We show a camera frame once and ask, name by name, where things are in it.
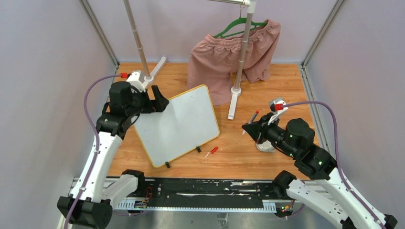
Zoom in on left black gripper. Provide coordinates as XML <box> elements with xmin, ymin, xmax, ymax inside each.
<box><xmin>126</xmin><ymin>85</ymin><xmax>169</xmax><ymax>118</ymax></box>

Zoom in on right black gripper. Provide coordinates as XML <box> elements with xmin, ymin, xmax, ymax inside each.
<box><xmin>243</xmin><ymin>111</ymin><xmax>298</xmax><ymax>158</ymax></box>

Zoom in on white red marker pen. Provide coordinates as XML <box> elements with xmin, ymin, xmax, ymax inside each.
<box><xmin>248</xmin><ymin>110</ymin><xmax>259</xmax><ymax>124</ymax></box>

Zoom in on yellow framed whiteboard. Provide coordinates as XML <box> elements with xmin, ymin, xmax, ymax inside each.
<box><xmin>134</xmin><ymin>84</ymin><xmax>220</xmax><ymax>167</ymax></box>

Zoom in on red marker cap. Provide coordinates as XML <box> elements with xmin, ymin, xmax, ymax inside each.
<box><xmin>210</xmin><ymin>147</ymin><xmax>218</xmax><ymax>154</ymax></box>

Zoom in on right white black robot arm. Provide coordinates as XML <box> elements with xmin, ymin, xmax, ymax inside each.
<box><xmin>242</xmin><ymin>118</ymin><xmax>398</xmax><ymax>229</ymax></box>

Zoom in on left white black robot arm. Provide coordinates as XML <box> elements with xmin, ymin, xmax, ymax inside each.
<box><xmin>57</xmin><ymin>81</ymin><xmax>169</xmax><ymax>229</ymax></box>

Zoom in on grey whiteboard eraser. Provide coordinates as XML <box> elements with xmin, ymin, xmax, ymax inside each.
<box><xmin>256</xmin><ymin>141</ymin><xmax>276</xmax><ymax>153</ymax></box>

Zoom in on white clothes rack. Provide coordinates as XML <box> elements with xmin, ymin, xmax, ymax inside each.
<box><xmin>121</xmin><ymin>0</ymin><xmax>257</xmax><ymax>121</ymax></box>

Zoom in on pink shorts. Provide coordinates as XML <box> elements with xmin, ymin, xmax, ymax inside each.
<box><xmin>187</xmin><ymin>20</ymin><xmax>281</xmax><ymax>105</ymax></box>

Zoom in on green clothes hanger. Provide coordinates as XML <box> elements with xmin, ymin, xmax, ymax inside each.
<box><xmin>213</xmin><ymin>12</ymin><xmax>268</xmax><ymax>39</ymax></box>

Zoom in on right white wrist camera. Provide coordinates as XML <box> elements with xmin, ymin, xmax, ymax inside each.
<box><xmin>267</xmin><ymin>97</ymin><xmax>288</xmax><ymax>125</ymax></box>

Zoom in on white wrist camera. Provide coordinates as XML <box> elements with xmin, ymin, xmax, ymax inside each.
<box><xmin>126</xmin><ymin>70</ymin><xmax>155</xmax><ymax>92</ymax></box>
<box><xmin>267</xmin><ymin>97</ymin><xmax>288</xmax><ymax>125</ymax></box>

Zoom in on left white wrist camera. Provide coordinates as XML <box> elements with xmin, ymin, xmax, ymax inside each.
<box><xmin>126</xmin><ymin>70</ymin><xmax>155</xmax><ymax>92</ymax></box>

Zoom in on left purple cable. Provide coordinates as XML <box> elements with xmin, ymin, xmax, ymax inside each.
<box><xmin>63</xmin><ymin>73</ymin><xmax>129</xmax><ymax>229</ymax></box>

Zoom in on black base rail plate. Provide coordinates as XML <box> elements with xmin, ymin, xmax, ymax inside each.
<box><xmin>114</xmin><ymin>177</ymin><xmax>302</xmax><ymax>218</ymax></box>

